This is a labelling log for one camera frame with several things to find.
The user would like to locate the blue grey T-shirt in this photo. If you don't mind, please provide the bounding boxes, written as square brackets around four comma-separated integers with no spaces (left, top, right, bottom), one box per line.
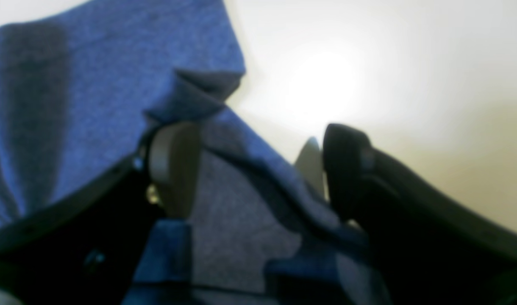
[0,0,392,305]

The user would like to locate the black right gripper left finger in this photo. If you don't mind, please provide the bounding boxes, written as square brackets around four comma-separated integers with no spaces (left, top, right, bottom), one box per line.
[0,121,202,305]

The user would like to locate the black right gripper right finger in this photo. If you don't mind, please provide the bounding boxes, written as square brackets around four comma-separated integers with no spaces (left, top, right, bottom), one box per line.
[295,123,517,305]

